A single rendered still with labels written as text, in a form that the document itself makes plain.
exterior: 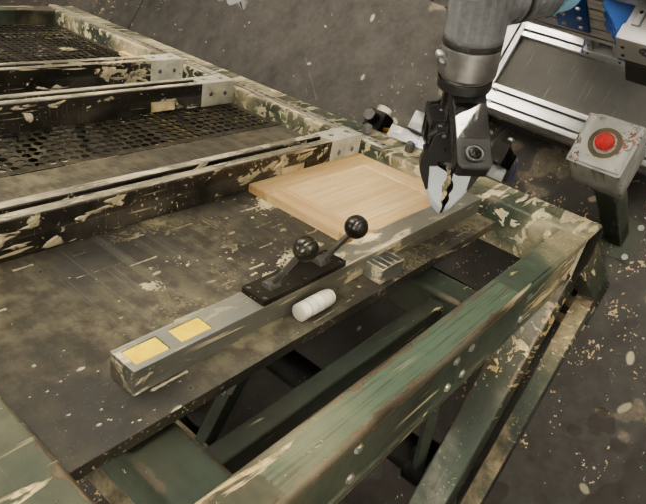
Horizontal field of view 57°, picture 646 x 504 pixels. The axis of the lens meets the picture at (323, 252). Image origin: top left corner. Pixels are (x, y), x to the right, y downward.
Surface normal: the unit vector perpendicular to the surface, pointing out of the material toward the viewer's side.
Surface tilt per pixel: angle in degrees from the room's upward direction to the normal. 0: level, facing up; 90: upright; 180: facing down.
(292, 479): 59
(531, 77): 0
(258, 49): 0
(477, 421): 0
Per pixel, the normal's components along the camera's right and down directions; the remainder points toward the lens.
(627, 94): -0.46, -0.19
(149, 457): 0.17, -0.86
